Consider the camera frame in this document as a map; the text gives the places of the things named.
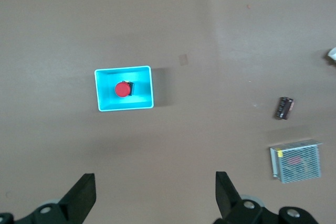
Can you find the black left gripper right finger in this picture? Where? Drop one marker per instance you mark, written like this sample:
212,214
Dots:
231,203

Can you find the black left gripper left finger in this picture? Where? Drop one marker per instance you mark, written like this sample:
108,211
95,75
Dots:
78,197

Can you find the red push button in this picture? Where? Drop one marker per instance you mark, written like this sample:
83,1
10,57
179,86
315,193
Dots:
122,89

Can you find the metal mesh power supply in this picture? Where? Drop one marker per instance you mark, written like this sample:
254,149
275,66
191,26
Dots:
296,161

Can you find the dark brown capacitor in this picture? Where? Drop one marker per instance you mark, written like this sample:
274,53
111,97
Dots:
284,108

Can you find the cyan plastic box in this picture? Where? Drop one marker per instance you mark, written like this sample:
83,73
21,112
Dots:
124,89

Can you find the white and silver pipe fitting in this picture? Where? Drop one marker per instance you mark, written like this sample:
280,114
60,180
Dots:
333,54

